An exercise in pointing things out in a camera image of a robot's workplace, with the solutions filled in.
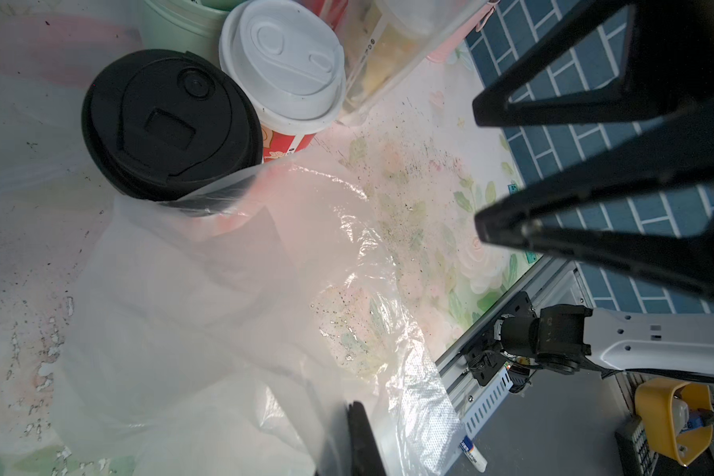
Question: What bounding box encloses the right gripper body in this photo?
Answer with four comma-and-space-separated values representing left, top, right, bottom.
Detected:
624, 1, 714, 122

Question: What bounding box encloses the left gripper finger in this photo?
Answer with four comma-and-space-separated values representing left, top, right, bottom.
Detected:
347, 402, 387, 476

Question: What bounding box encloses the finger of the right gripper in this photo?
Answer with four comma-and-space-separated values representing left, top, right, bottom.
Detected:
474, 112, 714, 301
471, 1, 632, 127

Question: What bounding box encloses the red cup black lid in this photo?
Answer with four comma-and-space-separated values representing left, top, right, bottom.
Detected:
81, 50, 263, 202

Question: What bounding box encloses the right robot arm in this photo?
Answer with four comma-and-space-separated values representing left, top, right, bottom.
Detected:
472, 1, 714, 385

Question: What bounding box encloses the blue white marker pen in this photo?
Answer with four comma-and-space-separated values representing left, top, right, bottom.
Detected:
459, 436, 488, 473

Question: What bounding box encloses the red cup white lid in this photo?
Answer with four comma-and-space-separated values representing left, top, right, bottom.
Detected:
218, 0, 346, 162

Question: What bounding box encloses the yellow bin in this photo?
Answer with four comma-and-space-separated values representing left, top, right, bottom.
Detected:
635, 377, 713, 467

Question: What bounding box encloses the green straw holder cup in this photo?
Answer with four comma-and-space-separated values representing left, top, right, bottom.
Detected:
135, 0, 243, 67

